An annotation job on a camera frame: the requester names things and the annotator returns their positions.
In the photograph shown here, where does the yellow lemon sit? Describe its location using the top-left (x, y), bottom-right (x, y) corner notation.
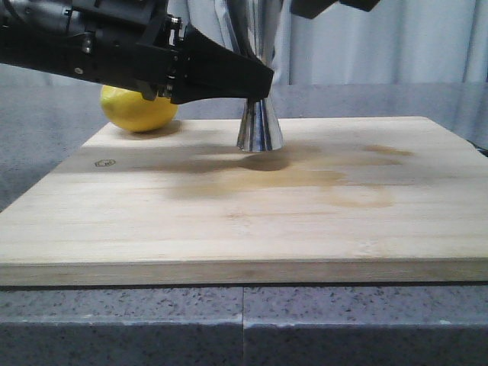
top-left (100, 85), bottom-right (178, 133)

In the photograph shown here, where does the steel double jigger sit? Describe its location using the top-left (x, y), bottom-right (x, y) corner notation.
top-left (225, 1), bottom-right (284, 153)

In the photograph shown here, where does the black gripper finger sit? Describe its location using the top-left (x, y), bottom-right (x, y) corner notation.
top-left (339, 0), bottom-right (380, 11)
top-left (171, 24), bottom-right (274, 104)
top-left (290, 0), bottom-right (337, 19)

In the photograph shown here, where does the grey curtain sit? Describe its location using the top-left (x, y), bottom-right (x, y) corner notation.
top-left (166, 1), bottom-right (487, 84)

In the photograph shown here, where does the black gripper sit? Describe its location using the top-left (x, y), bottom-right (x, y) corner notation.
top-left (0, 0), bottom-right (191, 102)

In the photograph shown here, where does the wooden cutting board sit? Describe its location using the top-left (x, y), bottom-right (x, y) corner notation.
top-left (1, 117), bottom-right (487, 286)

